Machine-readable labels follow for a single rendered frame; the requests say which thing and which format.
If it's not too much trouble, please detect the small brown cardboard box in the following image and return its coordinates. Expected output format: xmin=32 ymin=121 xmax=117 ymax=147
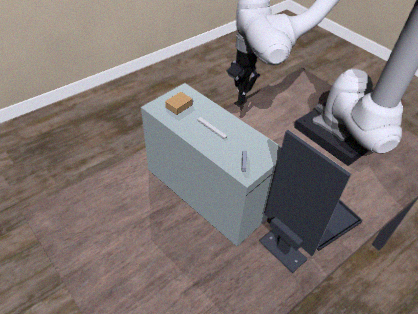
xmin=165 ymin=92 xmax=192 ymax=115

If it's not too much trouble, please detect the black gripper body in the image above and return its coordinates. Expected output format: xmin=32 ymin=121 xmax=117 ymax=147
xmin=236 ymin=50 xmax=257 ymax=76

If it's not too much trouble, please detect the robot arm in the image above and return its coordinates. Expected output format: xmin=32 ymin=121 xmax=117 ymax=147
xmin=236 ymin=0 xmax=418 ymax=153

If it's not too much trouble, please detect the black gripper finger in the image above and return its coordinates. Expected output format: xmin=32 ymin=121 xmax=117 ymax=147
xmin=239 ymin=68 xmax=260 ymax=105
xmin=231 ymin=60 xmax=243 ymax=104

